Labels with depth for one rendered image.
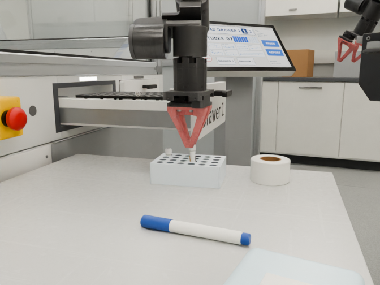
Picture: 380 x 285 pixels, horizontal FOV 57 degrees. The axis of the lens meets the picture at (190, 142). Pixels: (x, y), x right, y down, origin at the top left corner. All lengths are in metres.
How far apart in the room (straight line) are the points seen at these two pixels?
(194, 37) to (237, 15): 1.97
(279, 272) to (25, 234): 0.31
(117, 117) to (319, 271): 0.59
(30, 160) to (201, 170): 0.38
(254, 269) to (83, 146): 0.72
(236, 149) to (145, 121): 1.10
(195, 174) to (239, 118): 1.22
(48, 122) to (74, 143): 0.11
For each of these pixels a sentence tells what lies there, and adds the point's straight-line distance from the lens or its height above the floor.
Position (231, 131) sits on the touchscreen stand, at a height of 0.66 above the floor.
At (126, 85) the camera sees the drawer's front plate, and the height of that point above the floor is 0.91.
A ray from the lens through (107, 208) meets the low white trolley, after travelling 0.53.
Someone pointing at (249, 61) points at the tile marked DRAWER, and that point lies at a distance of 1.72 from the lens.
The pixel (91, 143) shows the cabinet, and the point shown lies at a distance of 0.98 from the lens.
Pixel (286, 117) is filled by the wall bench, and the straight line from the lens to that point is 3.76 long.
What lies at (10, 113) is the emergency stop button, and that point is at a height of 0.89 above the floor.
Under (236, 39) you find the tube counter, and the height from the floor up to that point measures 1.11.
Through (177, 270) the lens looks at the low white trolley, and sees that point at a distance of 0.37.
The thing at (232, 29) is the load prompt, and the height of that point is 1.16.
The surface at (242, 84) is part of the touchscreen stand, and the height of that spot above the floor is 0.89.
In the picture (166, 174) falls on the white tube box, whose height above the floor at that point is 0.78.
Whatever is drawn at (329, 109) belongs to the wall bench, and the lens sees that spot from 3.72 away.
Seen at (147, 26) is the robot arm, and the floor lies 1.03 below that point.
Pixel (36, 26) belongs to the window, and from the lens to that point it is 0.85.
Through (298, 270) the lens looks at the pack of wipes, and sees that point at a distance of 0.30.
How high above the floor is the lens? 0.95
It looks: 11 degrees down
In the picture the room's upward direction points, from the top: straight up
